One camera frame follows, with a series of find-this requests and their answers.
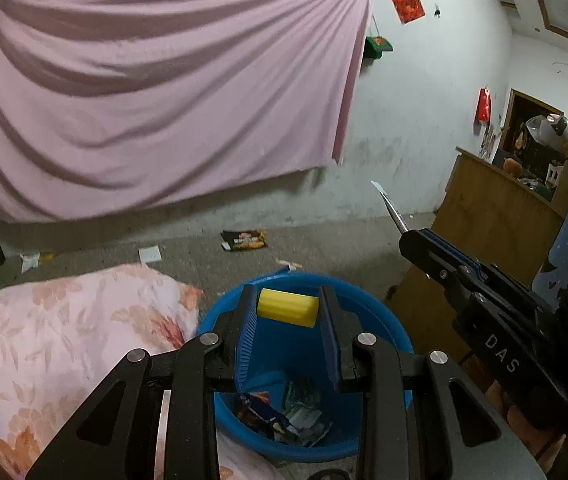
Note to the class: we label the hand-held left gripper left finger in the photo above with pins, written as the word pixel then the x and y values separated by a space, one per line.
pixel 246 340

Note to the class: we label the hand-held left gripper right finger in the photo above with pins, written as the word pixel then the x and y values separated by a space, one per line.
pixel 328 345

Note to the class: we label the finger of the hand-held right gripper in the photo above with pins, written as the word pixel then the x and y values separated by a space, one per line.
pixel 428 257
pixel 456 252

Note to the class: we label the yellow ribbed sponge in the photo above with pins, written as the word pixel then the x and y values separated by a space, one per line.
pixel 286 307

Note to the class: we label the green wrapper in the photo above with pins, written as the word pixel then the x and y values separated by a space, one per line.
pixel 304 394

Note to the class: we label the blue plastic bucket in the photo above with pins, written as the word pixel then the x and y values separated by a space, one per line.
pixel 381 317

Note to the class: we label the dark blue wrapper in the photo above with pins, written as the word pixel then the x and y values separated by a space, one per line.
pixel 259 410

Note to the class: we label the silver foil wrapper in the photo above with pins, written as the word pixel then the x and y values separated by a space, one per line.
pixel 309 427

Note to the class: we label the person's right hand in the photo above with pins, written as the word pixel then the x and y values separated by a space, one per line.
pixel 518 420

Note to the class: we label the wooden cabinet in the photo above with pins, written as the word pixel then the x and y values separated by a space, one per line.
pixel 488 210

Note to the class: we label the beige wrapper scrap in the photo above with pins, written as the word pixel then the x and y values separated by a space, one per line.
pixel 289 263

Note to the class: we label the black snack wrapper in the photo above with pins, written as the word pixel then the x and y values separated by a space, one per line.
pixel 244 240

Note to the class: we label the orange toy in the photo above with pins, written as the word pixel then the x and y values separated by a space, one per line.
pixel 512 166

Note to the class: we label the white paper scrap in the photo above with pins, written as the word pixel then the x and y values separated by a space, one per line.
pixel 149 255

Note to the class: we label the red hanging packet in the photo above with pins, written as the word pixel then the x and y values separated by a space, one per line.
pixel 484 105

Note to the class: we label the floral blanket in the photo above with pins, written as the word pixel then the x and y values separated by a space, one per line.
pixel 64 340

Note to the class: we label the green cap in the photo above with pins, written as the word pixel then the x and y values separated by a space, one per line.
pixel 378 46

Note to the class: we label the white crumpled paper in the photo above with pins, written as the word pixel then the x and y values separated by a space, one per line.
pixel 30 262

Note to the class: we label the pink hanging sheet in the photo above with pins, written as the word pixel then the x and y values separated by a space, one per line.
pixel 164 85

